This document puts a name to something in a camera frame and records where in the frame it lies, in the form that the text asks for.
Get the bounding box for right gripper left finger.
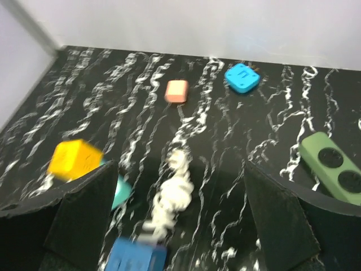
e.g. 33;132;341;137
1;161;118;270

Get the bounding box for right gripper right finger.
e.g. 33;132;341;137
244;161;360;270

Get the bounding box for blue cube plug adapter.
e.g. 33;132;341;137
105;238;167;271

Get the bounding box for yellow cube socket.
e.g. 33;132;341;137
47;139;104;182

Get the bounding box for light blue small adapter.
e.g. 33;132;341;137
224;63;261;94

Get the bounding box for salmon pink small adapter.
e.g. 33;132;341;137
165;80;188;103

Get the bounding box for green power strip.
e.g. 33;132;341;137
298;132;360;206

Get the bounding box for teal triangular power socket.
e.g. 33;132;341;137
112;176;132;210

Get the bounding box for white coiled cable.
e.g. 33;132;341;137
140;149;195;243

